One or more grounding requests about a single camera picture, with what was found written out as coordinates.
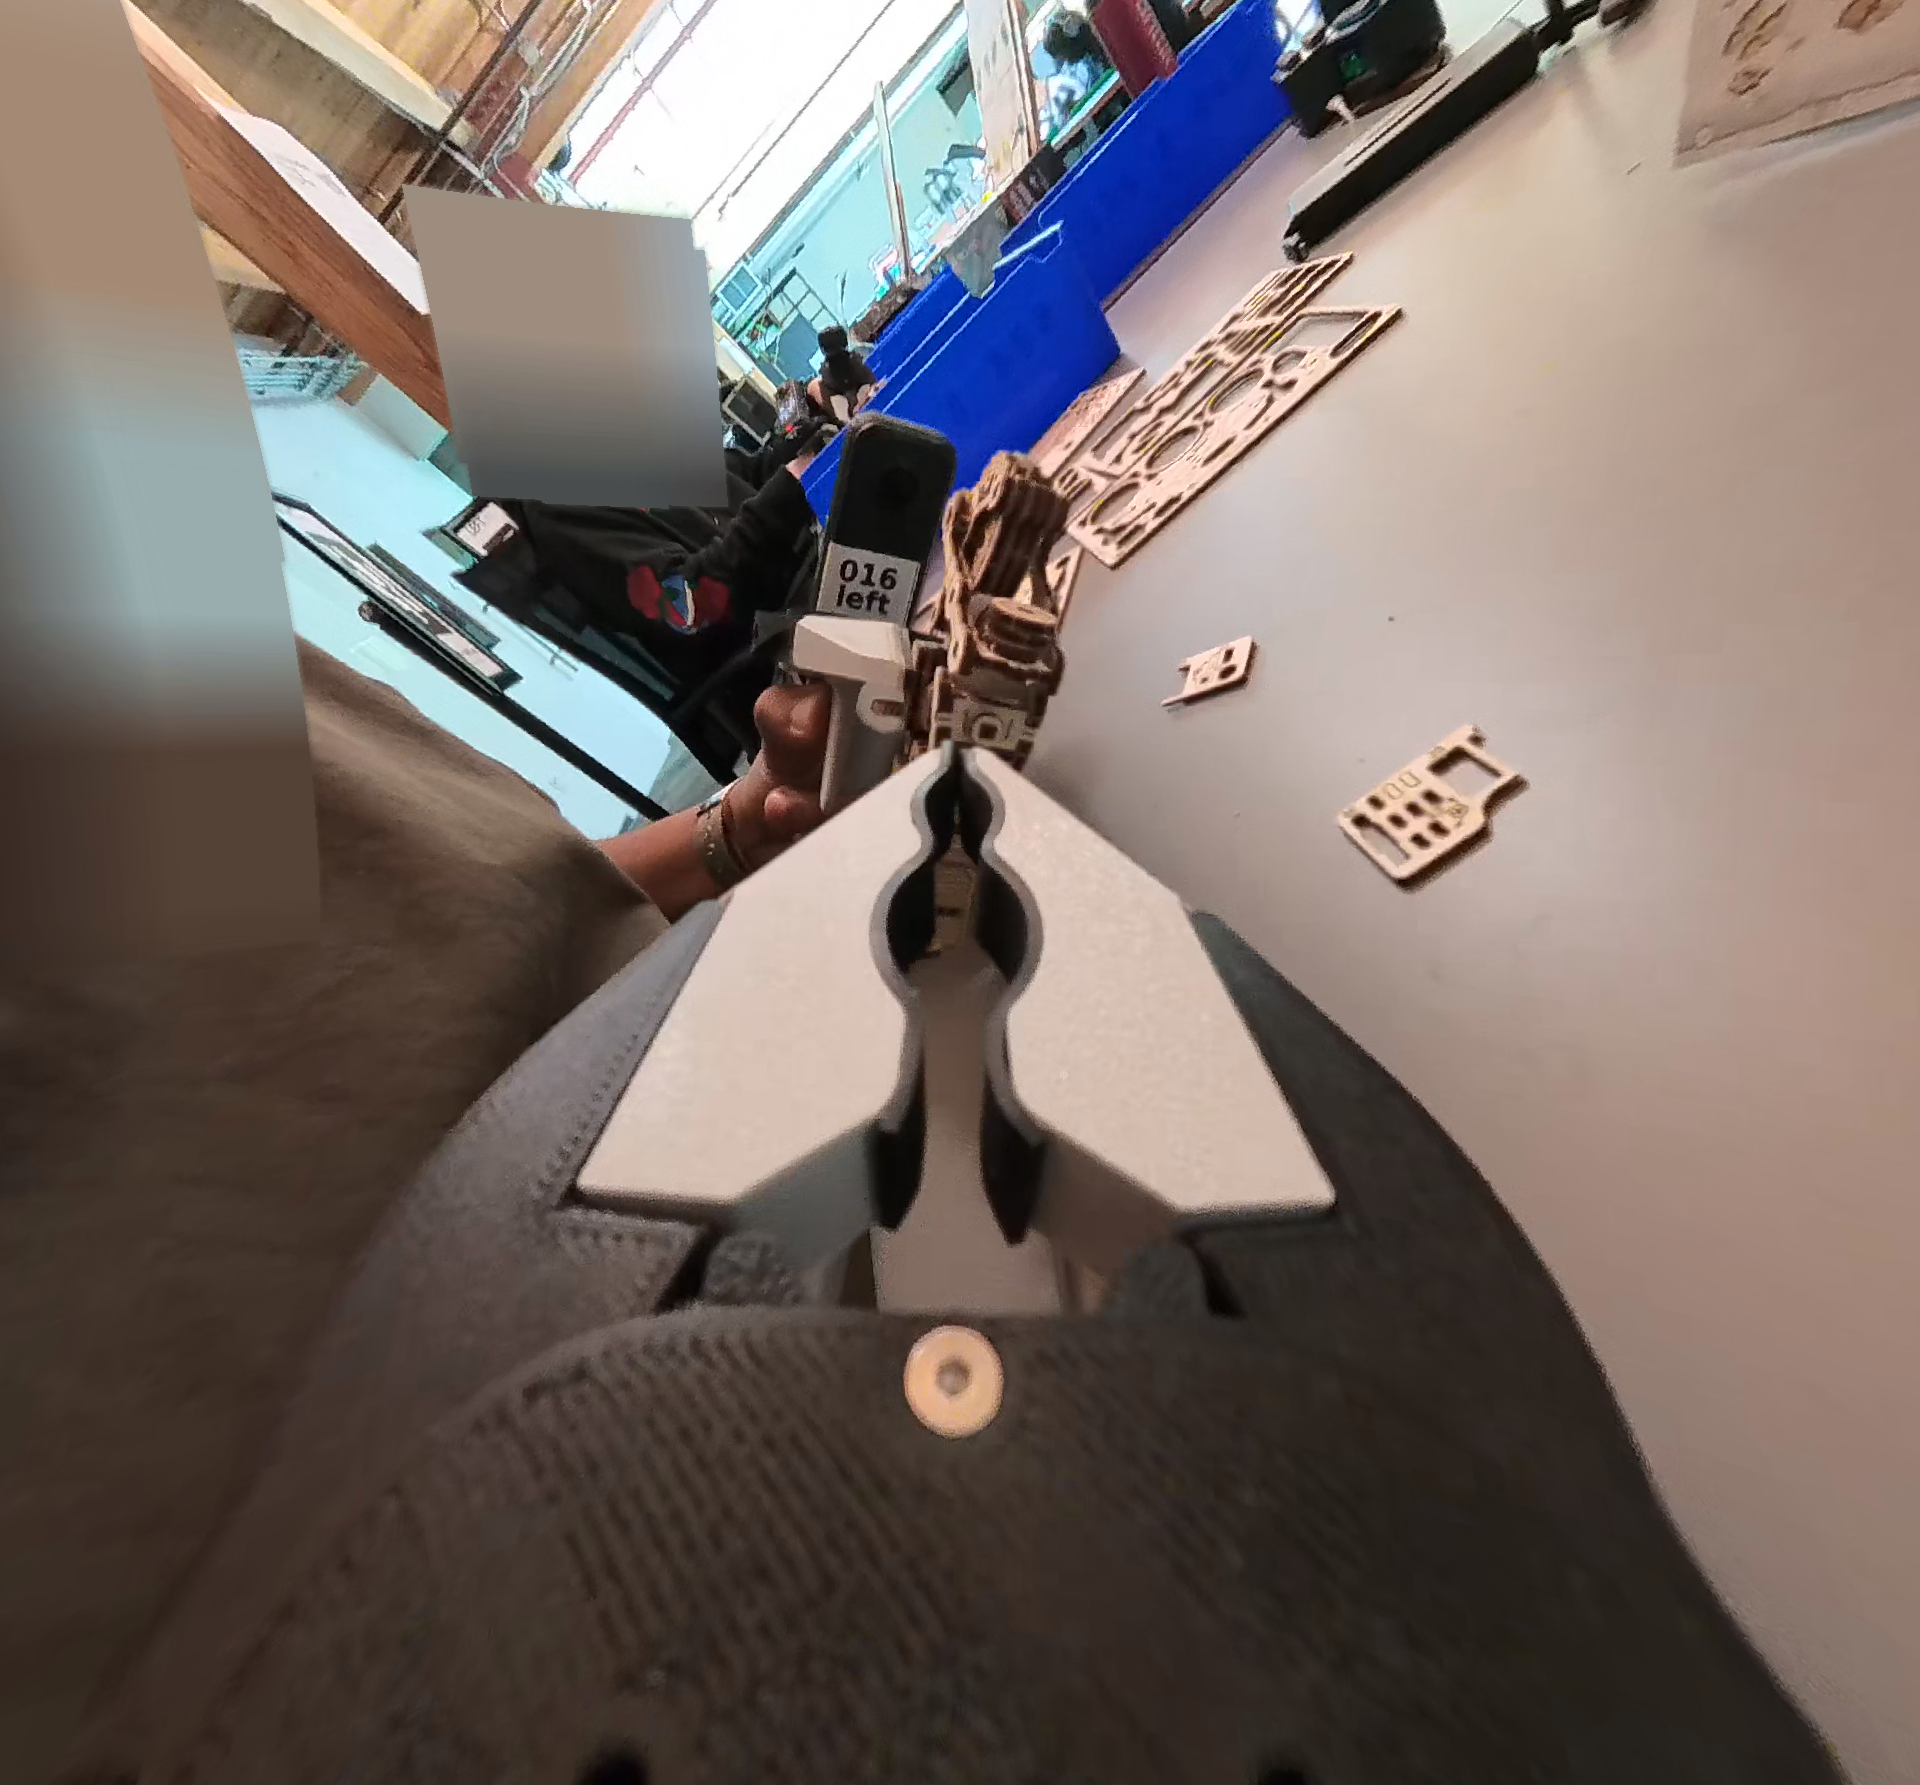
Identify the black charger device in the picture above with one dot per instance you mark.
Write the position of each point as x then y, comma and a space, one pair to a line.
1348, 60

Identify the person's left forearm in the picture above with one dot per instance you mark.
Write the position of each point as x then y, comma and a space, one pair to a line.
660, 873

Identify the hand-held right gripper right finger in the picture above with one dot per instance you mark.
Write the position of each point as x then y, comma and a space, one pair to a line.
1154, 1065

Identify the person's brown sweater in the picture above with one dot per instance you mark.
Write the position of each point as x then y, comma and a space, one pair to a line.
331, 1065

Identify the engraved wooden puzzle sheet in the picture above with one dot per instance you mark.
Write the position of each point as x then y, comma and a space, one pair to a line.
1092, 429

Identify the wooden puzzle model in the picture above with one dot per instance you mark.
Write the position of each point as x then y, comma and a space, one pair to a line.
996, 615

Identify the black flat bar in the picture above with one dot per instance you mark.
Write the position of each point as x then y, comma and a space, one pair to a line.
1410, 136

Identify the black framed board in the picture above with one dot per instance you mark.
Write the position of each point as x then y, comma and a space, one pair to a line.
405, 600

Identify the grey desk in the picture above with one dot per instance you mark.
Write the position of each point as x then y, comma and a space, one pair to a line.
1649, 541

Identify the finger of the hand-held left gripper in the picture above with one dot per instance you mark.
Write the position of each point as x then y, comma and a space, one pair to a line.
851, 644

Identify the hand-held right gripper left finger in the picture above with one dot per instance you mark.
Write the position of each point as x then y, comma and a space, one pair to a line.
751, 1052

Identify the upright plywood board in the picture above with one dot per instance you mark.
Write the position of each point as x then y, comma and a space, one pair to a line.
996, 2

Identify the wooden puzzle frame offcut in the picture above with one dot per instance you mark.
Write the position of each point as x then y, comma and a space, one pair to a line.
1426, 809

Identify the person's left hand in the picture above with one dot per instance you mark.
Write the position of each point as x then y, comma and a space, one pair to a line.
782, 759

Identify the small square wooden puzzle piece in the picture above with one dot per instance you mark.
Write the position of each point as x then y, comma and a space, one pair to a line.
1216, 672

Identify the printed instruction sheet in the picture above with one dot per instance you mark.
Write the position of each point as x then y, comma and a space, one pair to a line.
1815, 2

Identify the narrow wooden puzzle sheet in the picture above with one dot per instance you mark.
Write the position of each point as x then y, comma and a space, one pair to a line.
1069, 577

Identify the large wooden puzzle sheet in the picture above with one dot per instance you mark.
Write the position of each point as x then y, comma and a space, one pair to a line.
1244, 422

